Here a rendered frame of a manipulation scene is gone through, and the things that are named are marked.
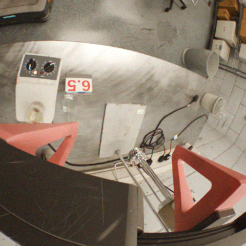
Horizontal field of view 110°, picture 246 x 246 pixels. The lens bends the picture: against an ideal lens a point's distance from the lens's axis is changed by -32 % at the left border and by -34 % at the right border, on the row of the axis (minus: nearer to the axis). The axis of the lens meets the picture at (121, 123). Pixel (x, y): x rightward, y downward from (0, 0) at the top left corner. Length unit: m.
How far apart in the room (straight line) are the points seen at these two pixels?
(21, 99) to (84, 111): 0.24
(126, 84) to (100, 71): 0.12
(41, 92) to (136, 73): 0.36
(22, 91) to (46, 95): 0.07
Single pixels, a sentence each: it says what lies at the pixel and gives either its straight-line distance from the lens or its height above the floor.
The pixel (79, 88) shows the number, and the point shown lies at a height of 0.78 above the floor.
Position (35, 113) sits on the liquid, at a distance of 0.36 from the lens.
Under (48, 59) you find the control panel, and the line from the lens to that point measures 0.41.
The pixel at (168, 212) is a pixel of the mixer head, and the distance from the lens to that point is 0.39.
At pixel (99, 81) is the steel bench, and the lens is 0.48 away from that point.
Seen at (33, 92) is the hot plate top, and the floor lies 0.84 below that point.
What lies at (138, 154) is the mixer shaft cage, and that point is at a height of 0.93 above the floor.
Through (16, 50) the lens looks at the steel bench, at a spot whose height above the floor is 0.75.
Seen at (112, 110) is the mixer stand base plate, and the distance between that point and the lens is 0.52.
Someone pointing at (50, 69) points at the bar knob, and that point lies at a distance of 0.40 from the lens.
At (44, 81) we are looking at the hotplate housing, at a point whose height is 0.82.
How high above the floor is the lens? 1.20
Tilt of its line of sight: 49 degrees down
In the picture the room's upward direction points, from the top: 142 degrees clockwise
